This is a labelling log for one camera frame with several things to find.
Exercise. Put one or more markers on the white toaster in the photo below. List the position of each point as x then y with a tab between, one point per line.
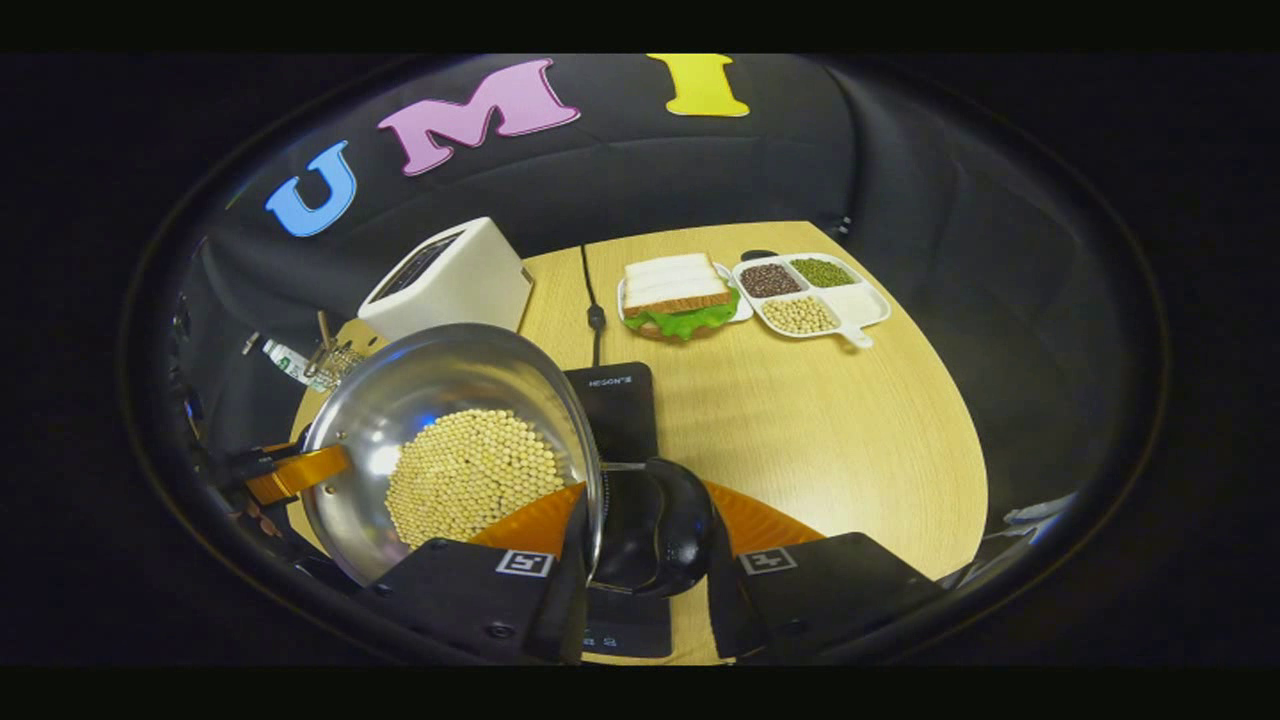
470	280

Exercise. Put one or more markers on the pile of dark red beans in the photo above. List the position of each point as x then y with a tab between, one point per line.
770	280

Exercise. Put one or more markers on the pile of green mung beans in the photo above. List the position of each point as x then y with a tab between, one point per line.
822	272

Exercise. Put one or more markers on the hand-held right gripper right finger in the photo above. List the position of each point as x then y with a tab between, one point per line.
725	610

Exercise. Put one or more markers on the sandwich with lettuce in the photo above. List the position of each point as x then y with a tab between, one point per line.
675	285

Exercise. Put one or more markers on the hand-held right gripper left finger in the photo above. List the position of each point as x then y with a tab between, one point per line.
555	620

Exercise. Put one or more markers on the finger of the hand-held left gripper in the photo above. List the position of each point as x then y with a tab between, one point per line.
300	472

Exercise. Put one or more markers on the white drink bottle green label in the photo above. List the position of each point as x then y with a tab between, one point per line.
290	363

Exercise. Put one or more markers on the pile of soybeans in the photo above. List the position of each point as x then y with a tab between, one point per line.
470	470

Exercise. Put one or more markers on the white divided bean tray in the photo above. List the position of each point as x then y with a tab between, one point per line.
860	300

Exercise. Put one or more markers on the small pile of yellow beans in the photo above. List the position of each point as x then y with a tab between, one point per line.
800	314

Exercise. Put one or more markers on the black induction cooktop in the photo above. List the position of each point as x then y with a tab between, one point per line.
625	420

